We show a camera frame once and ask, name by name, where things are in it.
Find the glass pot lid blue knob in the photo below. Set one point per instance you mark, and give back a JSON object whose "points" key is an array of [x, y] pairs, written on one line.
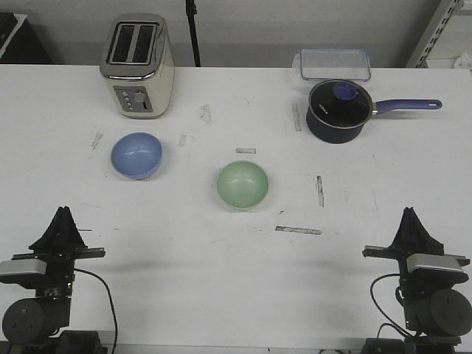
{"points": [[340, 104]]}

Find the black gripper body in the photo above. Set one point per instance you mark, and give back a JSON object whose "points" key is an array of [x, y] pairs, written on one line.
{"points": [[419, 295], [59, 270]]}

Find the dark blue saucepan with handle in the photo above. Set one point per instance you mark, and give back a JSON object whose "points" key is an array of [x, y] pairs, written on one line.
{"points": [[343, 135]]}

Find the green bowl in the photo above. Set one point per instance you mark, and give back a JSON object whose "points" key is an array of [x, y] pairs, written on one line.
{"points": [[242, 184]]}

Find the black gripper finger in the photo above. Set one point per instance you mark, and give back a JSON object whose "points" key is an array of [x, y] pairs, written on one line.
{"points": [[424, 242], [402, 236], [73, 237], [53, 238]]}

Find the clear plastic food container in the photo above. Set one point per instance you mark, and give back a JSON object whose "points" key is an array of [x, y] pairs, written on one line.
{"points": [[328, 63]]}

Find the white crumpled cloth on shelf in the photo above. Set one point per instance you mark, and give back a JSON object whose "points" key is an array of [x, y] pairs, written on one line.
{"points": [[464, 61]]}

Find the blue bowl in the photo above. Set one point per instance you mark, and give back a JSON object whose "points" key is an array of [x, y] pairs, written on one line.
{"points": [[137, 155]]}

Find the black tripod pole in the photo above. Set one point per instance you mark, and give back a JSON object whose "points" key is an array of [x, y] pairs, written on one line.
{"points": [[191, 12]]}

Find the grey metal shelf upright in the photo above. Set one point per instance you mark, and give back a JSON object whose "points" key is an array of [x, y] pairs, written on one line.
{"points": [[446, 37]]}

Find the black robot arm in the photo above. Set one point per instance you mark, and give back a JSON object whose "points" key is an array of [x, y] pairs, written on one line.
{"points": [[436, 315], [40, 324]]}

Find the cream and chrome toaster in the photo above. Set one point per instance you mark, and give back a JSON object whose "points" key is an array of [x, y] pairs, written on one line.
{"points": [[137, 65]]}

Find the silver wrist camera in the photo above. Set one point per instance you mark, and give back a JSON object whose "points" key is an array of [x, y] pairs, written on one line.
{"points": [[23, 271], [444, 269]]}

